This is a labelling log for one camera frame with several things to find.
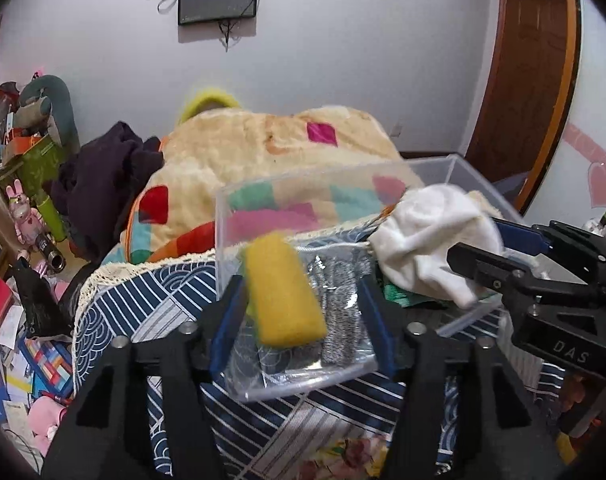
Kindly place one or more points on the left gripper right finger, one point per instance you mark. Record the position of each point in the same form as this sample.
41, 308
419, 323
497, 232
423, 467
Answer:
385, 323

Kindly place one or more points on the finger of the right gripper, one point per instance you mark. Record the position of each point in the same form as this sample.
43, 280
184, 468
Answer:
522, 238
489, 270

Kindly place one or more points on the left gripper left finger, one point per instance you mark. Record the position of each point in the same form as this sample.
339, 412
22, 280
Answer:
228, 314

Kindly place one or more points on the green knitted cloth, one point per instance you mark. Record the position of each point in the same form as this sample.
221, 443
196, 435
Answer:
402, 297

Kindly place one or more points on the yellow sponge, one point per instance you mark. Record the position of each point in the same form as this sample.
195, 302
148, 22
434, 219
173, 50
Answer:
285, 309

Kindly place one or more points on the bagged steel wool scourer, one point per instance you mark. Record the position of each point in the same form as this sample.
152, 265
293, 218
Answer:
334, 272

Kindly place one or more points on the white cloth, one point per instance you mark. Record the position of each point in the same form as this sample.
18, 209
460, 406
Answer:
412, 243

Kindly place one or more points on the hand with orange sleeve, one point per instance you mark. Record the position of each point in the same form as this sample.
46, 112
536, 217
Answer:
573, 406

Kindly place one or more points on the clear plastic storage box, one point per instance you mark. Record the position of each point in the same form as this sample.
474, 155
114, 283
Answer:
326, 215

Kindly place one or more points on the blue white patterned tablecloth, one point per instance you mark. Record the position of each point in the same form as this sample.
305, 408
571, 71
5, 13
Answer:
265, 439

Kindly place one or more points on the floral patterned cloth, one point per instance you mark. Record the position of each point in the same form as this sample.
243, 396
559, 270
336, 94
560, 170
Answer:
349, 458

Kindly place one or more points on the beige patchwork blanket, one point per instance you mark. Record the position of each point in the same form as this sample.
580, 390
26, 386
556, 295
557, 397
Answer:
246, 174

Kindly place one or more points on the brown wooden door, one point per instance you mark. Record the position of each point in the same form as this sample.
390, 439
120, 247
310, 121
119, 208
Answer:
529, 90

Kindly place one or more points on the colourful book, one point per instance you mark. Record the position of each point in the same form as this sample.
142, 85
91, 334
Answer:
51, 363

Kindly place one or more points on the dark purple garment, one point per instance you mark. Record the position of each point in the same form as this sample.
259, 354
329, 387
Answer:
95, 188

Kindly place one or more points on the pink plush toy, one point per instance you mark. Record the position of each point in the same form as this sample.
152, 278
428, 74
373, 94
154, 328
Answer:
44, 419

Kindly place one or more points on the pink rabbit figure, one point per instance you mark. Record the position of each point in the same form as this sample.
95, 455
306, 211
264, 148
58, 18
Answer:
28, 221

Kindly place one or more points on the green cardboard box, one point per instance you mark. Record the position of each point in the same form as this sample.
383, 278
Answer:
37, 165

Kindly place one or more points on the grey green plush toy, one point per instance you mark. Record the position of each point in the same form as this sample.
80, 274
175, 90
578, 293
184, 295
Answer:
46, 102

